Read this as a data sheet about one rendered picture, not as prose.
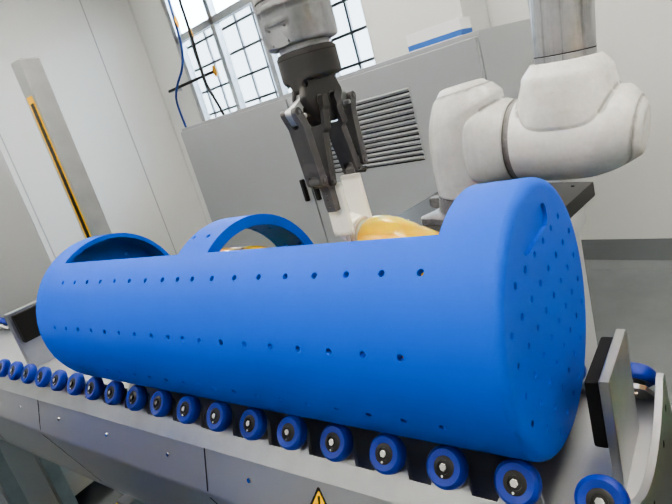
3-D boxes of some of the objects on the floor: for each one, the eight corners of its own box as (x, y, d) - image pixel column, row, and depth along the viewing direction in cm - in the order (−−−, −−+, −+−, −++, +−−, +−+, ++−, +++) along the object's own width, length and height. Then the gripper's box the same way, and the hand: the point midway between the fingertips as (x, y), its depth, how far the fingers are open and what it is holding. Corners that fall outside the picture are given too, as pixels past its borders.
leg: (88, 529, 215) (22, 399, 198) (96, 533, 211) (29, 401, 195) (75, 540, 211) (7, 408, 194) (82, 545, 207) (13, 410, 190)
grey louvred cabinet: (299, 296, 413) (240, 112, 374) (584, 322, 260) (534, 17, 221) (246, 329, 378) (175, 130, 339) (539, 381, 225) (472, 31, 186)
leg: (56, 557, 205) (-17, 422, 188) (63, 562, 201) (-11, 424, 184) (41, 569, 200) (-34, 432, 183) (48, 574, 197) (-28, 435, 180)
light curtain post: (220, 516, 201) (30, 61, 155) (230, 520, 197) (39, 56, 151) (208, 528, 196) (9, 64, 151) (218, 533, 193) (18, 58, 147)
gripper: (320, 49, 73) (363, 211, 79) (236, 63, 60) (295, 254, 67) (365, 33, 68) (407, 206, 75) (283, 45, 56) (342, 251, 62)
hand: (348, 205), depth 70 cm, fingers closed on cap, 4 cm apart
